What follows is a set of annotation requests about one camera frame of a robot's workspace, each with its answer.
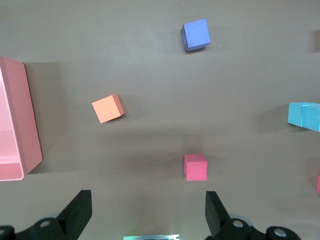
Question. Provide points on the purple foam cube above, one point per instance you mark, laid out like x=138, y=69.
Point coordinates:
x=196, y=33

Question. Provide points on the orange foam cube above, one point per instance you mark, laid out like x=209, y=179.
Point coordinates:
x=107, y=108

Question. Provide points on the red foam cube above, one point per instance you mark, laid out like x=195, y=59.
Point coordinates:
x=318, y=185
x=196, y=167

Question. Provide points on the brown paper table cover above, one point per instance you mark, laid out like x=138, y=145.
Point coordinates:
x=150, y=75

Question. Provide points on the pink plastic bin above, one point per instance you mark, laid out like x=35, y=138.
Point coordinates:
x=15, y=125

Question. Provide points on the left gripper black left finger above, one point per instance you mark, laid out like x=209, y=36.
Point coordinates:
x=72, y=217

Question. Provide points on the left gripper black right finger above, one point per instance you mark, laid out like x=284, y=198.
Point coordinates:
x=220, y=222

